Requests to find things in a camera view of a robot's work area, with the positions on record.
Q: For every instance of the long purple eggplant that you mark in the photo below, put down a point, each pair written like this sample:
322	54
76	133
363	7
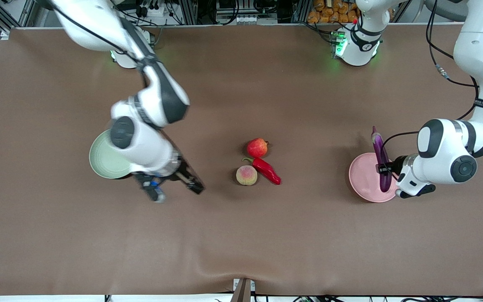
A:
377	144

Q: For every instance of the yellow pink peach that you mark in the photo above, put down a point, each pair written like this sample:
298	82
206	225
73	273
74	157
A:
246	175

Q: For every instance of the red apple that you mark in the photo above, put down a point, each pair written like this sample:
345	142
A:
257	148

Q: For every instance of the red chili pepper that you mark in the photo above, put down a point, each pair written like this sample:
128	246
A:
266	170

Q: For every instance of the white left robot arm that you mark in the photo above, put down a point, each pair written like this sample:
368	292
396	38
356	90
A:
480	50

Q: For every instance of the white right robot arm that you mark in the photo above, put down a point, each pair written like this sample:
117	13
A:
94	25

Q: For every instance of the pink plate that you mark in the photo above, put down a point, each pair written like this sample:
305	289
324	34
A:
361	178

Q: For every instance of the light green plate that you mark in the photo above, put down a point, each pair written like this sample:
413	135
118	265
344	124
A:
101	161

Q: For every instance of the brown table cover sheet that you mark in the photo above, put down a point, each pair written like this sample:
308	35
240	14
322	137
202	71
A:
241	235

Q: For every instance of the metal table edge clamp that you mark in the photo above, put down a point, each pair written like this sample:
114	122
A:
242	291

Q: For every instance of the white power strip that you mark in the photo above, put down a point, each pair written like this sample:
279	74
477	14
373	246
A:
151	10

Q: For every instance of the bag of orange pieces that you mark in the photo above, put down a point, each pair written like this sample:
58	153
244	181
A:
329	14

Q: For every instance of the grey rounded chair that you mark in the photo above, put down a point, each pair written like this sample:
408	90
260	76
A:
445	10

